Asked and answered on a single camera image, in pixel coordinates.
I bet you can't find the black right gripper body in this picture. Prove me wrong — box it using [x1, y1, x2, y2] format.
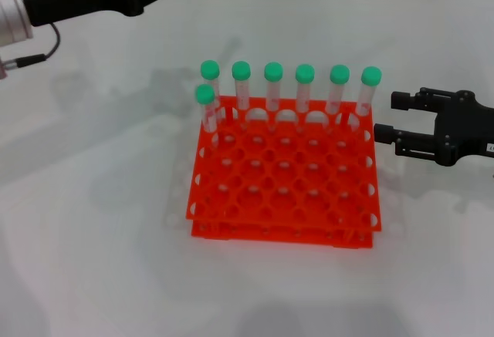
[434, 88, 494, 167]

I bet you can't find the clear test tube green cap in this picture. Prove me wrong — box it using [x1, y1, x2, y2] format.
[195, 83, 221, 149]
[326, 64, 351, 130]
[231, 60, 252, 130]
[263, 61, 285, 132]
[295, 62, 316, 132]
[199, 59, 224, 126]
[353, 66, 383, 130]

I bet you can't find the orange test tube rack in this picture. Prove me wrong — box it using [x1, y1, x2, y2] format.
[184, 95, 383, 250]

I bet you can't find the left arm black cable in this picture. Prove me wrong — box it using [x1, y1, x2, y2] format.
[0, 24, 63, 80]

